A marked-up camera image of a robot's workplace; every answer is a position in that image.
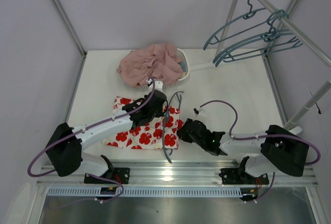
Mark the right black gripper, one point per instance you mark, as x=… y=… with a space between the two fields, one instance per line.
x=189 y=132

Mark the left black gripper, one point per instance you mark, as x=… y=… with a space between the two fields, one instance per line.
x=157 y=102

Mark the red poppy print skirt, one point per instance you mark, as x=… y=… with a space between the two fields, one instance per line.
x=153 y=136

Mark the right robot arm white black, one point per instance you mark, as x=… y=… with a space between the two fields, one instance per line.
x=274 y=150

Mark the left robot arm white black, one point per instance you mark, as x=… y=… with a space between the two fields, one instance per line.
x=69 y=156

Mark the pink crumpled garment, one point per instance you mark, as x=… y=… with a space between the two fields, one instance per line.
x=152 y=65

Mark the white laundry basket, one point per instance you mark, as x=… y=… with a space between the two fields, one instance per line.
x=181 y=74

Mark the metal clothes rack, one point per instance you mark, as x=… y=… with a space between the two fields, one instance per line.
x=279 y=25

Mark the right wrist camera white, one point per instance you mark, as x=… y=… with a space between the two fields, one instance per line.
x=200 y=114

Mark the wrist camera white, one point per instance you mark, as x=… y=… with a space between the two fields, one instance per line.
x=156 y=84
x=200 y=114

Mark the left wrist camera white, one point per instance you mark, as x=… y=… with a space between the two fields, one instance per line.
x=156 y=84

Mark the right aluminium frame post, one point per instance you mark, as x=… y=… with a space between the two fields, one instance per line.
x=275 y=89

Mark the aluminium frame post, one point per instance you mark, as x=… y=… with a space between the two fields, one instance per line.
x=275 y=89
x=68 y=26

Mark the white slotted cable duct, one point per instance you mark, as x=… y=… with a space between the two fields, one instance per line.
x=217 y=192

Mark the aluminium mounting rail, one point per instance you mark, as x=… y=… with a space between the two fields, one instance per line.
x=180 y=174

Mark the left aluminium frame post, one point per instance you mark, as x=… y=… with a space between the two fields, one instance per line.
x=68 y=26

